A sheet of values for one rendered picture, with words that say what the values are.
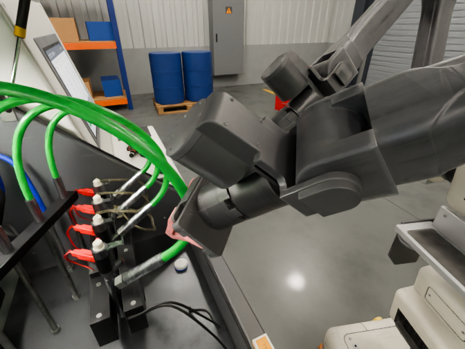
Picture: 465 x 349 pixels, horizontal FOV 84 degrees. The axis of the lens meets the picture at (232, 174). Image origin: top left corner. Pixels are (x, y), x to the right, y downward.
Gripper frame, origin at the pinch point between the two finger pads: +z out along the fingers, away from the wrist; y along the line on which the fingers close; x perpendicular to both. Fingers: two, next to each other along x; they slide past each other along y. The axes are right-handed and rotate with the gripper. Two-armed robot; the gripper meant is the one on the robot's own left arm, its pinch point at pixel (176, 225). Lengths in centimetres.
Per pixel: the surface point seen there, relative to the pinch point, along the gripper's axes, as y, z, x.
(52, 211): -4.6, 37.5, -15.0
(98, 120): -0.2, -7.2, -15.9
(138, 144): -0.7, -7.7, -11.3
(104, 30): -392, 318, -182
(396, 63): -674, 16, 280
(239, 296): -3.6, 14.9, 26.1
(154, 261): 4.1, 5.1, 1.5
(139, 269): 5.3, 7.9, 1.0
